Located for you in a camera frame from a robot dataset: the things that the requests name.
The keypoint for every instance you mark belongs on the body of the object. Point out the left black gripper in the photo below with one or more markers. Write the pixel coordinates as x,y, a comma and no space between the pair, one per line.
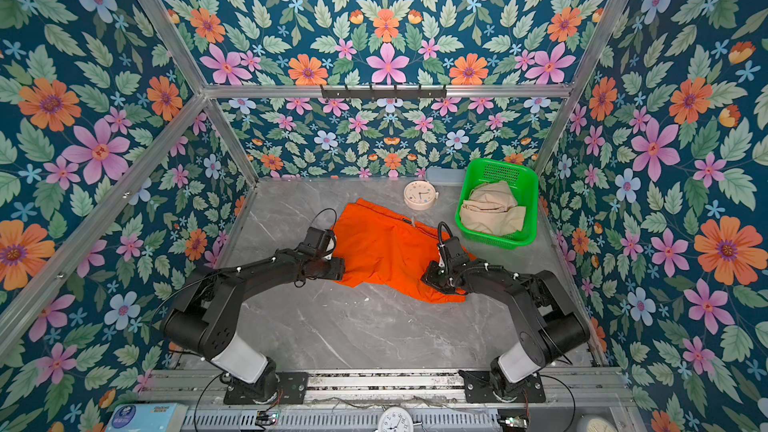
338,267

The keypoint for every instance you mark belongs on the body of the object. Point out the orange shorts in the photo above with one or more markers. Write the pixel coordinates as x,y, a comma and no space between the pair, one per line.
381,247

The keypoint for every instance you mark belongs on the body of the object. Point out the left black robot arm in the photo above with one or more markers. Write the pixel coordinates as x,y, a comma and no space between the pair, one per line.
204,316

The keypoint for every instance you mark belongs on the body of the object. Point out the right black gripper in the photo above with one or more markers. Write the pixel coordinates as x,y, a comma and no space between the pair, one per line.
430,277

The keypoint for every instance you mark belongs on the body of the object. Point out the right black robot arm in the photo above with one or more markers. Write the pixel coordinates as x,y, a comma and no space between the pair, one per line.
546,321

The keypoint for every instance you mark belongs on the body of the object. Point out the blue tissue pack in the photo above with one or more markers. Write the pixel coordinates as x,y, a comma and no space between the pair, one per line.
152,417

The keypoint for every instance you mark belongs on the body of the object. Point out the black wall hook rail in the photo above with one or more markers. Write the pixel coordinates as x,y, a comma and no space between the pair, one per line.
371,92

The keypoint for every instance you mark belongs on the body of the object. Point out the grey rectangular box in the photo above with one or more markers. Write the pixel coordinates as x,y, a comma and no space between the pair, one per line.
445,176

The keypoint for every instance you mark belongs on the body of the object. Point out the aluminium mounting rail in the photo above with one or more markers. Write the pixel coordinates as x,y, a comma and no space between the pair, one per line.
580,386

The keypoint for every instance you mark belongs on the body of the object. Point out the white clock at bottom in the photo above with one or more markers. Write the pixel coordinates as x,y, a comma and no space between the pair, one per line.
395,419

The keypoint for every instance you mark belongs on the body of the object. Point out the beige shorts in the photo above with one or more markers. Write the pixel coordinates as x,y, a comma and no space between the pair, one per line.
492,209

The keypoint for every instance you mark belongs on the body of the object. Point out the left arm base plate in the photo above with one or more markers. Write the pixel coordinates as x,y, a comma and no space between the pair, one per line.
282,387

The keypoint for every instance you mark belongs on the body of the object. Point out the green plastic basket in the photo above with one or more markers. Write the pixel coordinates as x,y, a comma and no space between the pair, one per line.
525,186

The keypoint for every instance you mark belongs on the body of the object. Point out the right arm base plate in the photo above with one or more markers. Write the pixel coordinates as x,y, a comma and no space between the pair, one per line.
481,387

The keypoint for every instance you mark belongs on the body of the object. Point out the pink round alarm clock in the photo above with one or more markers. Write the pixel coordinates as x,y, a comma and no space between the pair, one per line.
420,195

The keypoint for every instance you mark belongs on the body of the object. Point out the round beige object bottom right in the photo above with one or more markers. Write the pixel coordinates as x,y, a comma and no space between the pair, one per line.
594,423

